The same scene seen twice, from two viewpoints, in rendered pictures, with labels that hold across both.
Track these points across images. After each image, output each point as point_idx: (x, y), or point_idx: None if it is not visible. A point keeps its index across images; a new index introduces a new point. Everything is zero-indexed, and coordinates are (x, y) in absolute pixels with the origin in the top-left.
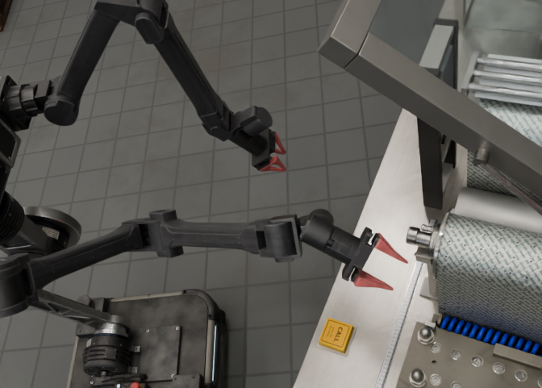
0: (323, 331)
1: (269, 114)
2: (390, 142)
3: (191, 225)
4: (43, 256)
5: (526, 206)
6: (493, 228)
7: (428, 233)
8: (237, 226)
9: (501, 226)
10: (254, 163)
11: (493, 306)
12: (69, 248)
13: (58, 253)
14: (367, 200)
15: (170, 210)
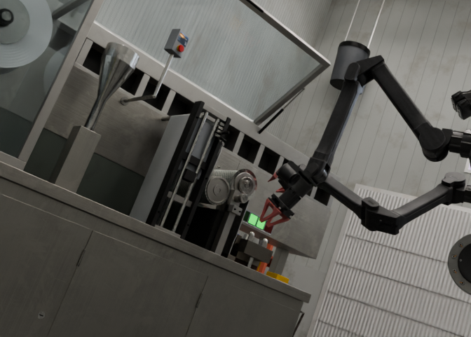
0: (284, 277)
1: (278, 171)
2: (162, 230)
3: (354, 194)
4: (439, 194)
5: None
6: (232, 170)
7: (237, 195)
8: (332, 179)
9: (227, 171)
10: (292, 211)
11: None
12: (426, 197)
13: (431, 193)
14: (209, 251)
15: (364, 200)
